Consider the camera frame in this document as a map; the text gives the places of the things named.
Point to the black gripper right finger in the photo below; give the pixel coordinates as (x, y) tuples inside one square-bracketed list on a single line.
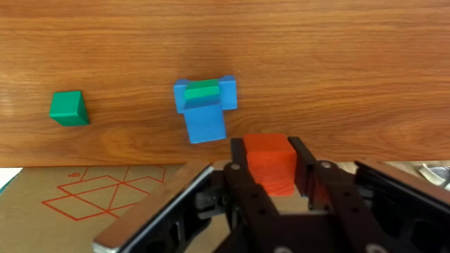
[(328, 186)]

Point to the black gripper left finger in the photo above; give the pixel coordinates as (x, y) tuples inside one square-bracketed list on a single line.
[(244, 186)]

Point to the orange block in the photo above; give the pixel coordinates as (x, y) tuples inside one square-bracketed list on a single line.
[(272, 163)]

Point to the blue wide block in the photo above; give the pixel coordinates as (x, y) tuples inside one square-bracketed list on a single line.
[(228, 92)]

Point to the green flat block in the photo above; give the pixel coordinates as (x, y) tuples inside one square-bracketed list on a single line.
[(202, 89)]

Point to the green cube block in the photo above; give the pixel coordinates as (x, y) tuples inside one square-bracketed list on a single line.
[(70, 108)]

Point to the shiny metal object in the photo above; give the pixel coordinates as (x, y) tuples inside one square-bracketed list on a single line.
[(434, 171)]

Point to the cardboard with orange lines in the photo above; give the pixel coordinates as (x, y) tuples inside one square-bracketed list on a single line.
[(71, 210)]

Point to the white paper sheet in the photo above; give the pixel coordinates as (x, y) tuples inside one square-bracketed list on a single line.
[(9, 177)]

